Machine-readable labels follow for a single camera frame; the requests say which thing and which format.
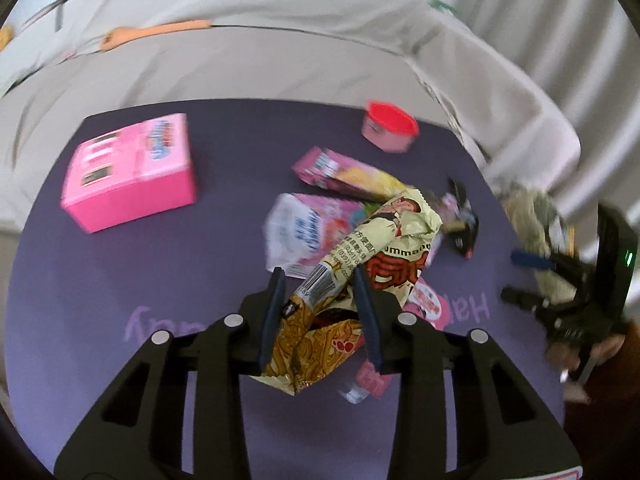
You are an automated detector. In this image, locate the person's right hand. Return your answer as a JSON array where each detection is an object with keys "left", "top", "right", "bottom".
[{"left": 544, "top": 332, "right": 628, "bottom": 405}]

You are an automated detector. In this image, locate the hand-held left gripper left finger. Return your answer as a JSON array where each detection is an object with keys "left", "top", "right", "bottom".
[{"left": 54, "top": 266, "right": 288, "bottom": 480}]

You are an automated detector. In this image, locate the black wrapper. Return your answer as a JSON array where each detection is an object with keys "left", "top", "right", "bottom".
[{"left": 439, "top": 178, "right": 481, "bottom": 260}]

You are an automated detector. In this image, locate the white and pink pouch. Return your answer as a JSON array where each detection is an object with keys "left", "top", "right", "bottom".
[{"left": 263, "top": 192, "right": 373, "bottom": 280}]

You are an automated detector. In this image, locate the purple tablecloth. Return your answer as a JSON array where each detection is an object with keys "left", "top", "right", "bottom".
[{"left": 5, "top": 99, "right": 568, "bottom": 480}]

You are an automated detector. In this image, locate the orange back scratcher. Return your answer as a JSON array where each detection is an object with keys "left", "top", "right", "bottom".
[{"left": 100, "top": 20, "right": 211, "bottom": 54}]

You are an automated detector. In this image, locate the grey pleated curtain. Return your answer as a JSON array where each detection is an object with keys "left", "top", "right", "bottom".
[{"left": 450, "top": 0, "right": 640, "bottom": 216}]

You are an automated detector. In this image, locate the red paper cup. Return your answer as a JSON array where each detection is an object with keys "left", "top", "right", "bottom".
[{"left": 360, "top": 100, "right": 419, "bottom": 154}]

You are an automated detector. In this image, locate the pink and yellow packet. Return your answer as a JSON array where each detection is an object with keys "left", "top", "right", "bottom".
[{"left": 291, "top": 146, "right": 410, "bottom": 204}]

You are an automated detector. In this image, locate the bin with yellow bag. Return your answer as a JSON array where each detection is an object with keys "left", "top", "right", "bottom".
[{"left": 499, "top": 182, "right": 578, "bottom": 303}]

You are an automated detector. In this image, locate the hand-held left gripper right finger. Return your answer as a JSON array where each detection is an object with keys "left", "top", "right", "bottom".
[{"left": 351, "top": 265, "right": 583, "bottom": 480}]

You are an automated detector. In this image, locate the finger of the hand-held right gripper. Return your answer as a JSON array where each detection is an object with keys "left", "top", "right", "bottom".
[
  {"left": 500, "top": 287, "right": 568, "bottom": 323},
  {"left": 510, "top": 249, "right": 588, "bottom": 276}
]

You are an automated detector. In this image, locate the grey covered sofa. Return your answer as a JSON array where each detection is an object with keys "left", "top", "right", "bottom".
[{"left": 0, "top": 0, "right": 583, "bottom": 241}]

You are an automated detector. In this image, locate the yellow noodle wrapper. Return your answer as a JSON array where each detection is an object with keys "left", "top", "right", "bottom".
[{"left": 260, "top": 189, "right": 444, "bottom": 395}]

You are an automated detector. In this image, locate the person's right forearm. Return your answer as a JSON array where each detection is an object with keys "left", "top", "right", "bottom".
[{"left": 564, "top": 322, "right": 640, "bottom": 480}]

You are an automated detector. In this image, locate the pink heart-shaped package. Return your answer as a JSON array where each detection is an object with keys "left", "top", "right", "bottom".
[{"left": 337, "top": 277, "right": 449, "bottom": 406}]

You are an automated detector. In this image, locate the white fringed throw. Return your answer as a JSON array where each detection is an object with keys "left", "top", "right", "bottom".
[{"left": 410, "top": 10, "right": 583, "bottom": 196}]

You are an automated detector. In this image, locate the pink carton box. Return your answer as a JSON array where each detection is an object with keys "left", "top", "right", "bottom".
[{"left": 60, "top": 113, "right": 197, "bottom": 234}]

